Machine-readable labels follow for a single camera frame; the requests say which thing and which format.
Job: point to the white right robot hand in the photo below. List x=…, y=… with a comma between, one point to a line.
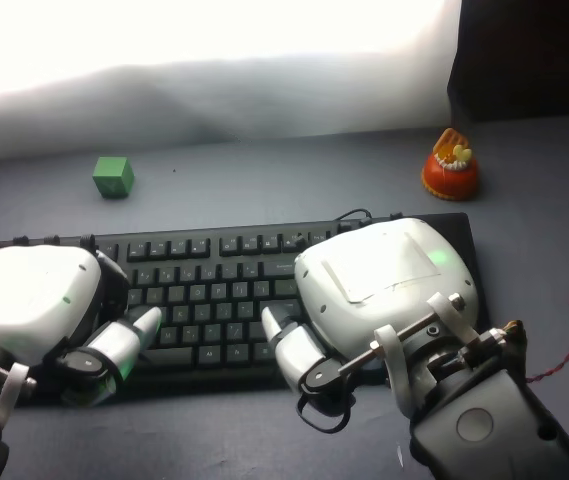
x=389, y=280

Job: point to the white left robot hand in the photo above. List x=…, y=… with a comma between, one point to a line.
x=29, y=300

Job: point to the black computer keyboard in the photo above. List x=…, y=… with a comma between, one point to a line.
x=214, y=290

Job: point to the orange toy cake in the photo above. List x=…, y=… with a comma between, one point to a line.
x=451, y=175

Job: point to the green cube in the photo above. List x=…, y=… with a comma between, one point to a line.
x=112, y=177

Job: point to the grey table cloth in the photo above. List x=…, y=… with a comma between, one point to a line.
x=264, y=440

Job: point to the white backdrop cloth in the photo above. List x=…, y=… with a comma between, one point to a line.
x=214, y=75

